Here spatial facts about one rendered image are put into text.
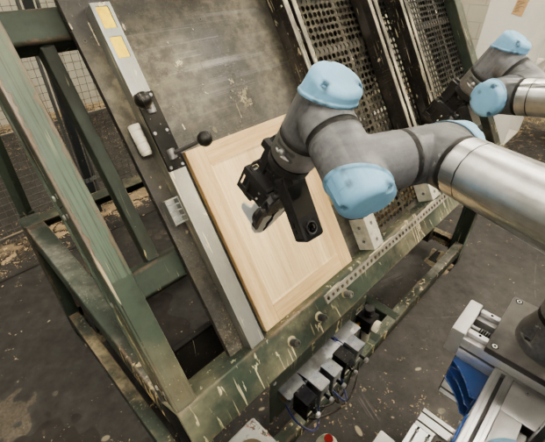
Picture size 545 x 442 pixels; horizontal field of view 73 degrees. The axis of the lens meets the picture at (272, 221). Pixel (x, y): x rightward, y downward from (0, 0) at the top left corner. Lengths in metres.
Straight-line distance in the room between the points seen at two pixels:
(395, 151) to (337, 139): 0.07
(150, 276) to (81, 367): 1.40
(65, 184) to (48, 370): 1.65
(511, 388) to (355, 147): 0.83
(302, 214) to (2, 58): 0.67
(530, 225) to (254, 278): 0.81
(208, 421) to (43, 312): 1.83
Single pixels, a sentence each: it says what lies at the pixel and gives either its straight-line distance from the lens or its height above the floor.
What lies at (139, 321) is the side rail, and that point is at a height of 1.11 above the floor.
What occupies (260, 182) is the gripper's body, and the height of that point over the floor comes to 1.49.
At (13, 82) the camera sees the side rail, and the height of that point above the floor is 1.59.
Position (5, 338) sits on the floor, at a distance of 2.70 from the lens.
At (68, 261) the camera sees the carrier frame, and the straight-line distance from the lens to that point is 1.70.
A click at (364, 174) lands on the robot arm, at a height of 1.60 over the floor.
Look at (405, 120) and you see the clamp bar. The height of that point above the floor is 1.22.
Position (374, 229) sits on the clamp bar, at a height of 0.98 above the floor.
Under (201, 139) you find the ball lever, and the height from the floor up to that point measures 1.44.
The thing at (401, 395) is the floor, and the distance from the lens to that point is 2.15.
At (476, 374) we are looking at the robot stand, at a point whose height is 0.90.
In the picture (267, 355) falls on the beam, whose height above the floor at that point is 0.87.
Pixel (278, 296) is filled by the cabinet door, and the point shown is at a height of 0.94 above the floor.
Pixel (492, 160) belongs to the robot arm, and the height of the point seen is 1.62.
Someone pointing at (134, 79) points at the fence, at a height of 1.55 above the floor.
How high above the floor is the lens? 1.80
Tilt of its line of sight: 36 degrees down
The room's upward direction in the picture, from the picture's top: straight up
